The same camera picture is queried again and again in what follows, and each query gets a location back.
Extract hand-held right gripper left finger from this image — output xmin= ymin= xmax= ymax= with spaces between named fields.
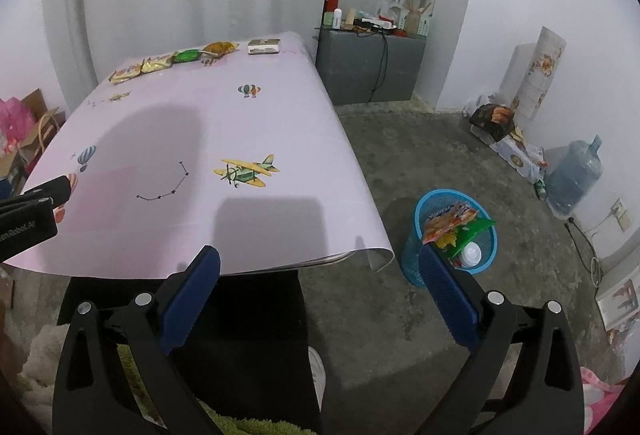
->
xmin=51 ymin=245 xmax=227 ymax=435

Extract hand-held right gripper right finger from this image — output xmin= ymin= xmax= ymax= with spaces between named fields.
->
xmin=414 ymin=245 xmax=586 ymax=435

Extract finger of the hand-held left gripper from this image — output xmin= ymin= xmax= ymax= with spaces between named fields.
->
xmin=15 ymin=175 xmax=74 ymax=206
xmin=0 ymin=196 xmax=55 ymax=217

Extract blue plastic wastebasket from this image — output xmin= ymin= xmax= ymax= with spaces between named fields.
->
xmin=401 ymin=189 xmax=499 ymax=288

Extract person's black trousers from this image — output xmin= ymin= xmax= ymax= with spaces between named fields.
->
xmin=57 ymin=272 xmax=323 ymax=435

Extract pink plastic bag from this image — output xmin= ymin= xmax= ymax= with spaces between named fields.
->
xmin=0 ymin=98 xmax=38 ymax=152

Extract brown cardboard box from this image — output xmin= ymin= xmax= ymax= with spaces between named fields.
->
xmin=0 ymin=88 xmax=60 ymax=176

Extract green white fleece garment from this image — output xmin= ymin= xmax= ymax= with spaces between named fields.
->
xmin=20 ymin=325 xmax=301 ymax=435

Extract orange cookie packet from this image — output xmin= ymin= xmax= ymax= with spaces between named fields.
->
xmin=109 ymin=65 xmax=144 ymax=84

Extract white shoe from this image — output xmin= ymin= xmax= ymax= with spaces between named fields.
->
xmin=307 ymin=346 xmax=327 ymax=408

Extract gold cookie packet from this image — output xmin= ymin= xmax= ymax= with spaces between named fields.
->
xmin=141 ymin=55 xmax=175 ymax=75

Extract white printed box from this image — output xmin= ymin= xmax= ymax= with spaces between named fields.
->
xmin=595 ymin=262 xmax=640 ymax=331

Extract blue water jug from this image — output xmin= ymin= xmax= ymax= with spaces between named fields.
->
xmin=546 ymin=135 xmax=603 ymax=216

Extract dark snack bag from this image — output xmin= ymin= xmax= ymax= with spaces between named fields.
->
xmin=470 ymin=104 xmax=516 ymax=141

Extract pink printed blanket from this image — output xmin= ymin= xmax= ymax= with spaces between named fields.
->
xmin=580 ymin=365 xmax=632 ymax=435

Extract pink printed tablecloth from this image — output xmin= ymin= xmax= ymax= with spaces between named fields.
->
xmin=10 ymin=31 xmax=396 ymax=280

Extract yellow snack packet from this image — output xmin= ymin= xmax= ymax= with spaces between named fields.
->
xmin=202 ymin=41 xmax=238 ymax=57

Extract printed white roll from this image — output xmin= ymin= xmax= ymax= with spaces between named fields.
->
xmin=510 ymin=26 xmax=567 ymax=118

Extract grey cabinet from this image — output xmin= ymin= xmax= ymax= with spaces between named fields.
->
xmin=315 ymin=26 xmax=427 ymax=106

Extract gold cigarette box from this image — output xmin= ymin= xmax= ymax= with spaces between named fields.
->
xmin=247 ymin=36 xmax=282 ymax=56

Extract wooden utensil holder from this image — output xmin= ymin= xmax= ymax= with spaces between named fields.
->
xmin=405 ymin=2 xmax=431 ymax=38

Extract wall socket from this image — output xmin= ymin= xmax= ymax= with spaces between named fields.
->
xmin=611 ymin=198 xmax=632 ymax=231

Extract black cable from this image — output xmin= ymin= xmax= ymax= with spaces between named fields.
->
xmin=367 ymin=32 xmax=390 ymax=103

